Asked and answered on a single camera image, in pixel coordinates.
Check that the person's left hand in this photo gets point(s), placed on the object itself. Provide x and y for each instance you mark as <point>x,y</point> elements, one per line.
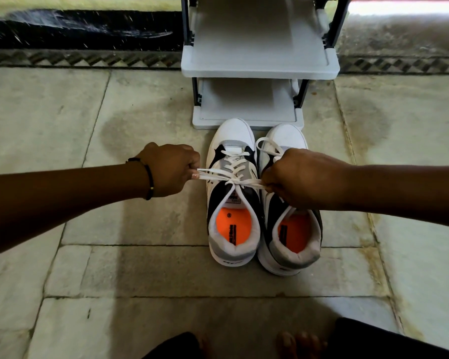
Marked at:
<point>168,168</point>

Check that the person's foot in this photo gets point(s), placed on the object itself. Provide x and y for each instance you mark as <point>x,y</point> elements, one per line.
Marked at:
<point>301,345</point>
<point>204,347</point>

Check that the person's left fingers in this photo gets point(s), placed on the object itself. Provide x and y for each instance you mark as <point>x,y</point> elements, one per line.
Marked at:
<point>194,164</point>

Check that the person's right hand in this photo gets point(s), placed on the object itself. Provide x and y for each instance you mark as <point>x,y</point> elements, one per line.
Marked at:
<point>303,179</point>

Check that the person's left forearm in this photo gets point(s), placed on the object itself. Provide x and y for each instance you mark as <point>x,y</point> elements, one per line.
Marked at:
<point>60,205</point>

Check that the white plastic shoe rack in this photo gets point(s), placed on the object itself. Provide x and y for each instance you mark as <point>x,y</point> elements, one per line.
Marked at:
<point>260,52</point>

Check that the person's right forearm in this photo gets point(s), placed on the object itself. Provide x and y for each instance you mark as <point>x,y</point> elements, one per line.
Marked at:
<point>408,194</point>

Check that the person's left foot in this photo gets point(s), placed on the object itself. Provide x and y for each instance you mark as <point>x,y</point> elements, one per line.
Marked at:
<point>204,347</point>

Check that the person's left leg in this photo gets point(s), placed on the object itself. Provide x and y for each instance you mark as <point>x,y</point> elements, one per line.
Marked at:
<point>176,347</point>

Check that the white black grey sneaker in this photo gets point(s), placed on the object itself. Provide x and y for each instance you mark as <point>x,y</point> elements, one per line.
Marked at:
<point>234,205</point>
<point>292,239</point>

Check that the white shoelace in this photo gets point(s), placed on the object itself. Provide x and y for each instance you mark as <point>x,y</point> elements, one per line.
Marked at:
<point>228,175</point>
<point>269,147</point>

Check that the person's leg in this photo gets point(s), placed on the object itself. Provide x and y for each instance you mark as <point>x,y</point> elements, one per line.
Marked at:
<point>381,342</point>
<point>176,347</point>

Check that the person's right leg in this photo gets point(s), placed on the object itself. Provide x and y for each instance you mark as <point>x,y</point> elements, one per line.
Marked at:
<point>381,342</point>

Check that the person's right fingers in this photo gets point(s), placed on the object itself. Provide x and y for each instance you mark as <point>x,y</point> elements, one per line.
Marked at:
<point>270,181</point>

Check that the person's right foot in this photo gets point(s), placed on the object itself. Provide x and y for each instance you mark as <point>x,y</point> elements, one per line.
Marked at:
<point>301,345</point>

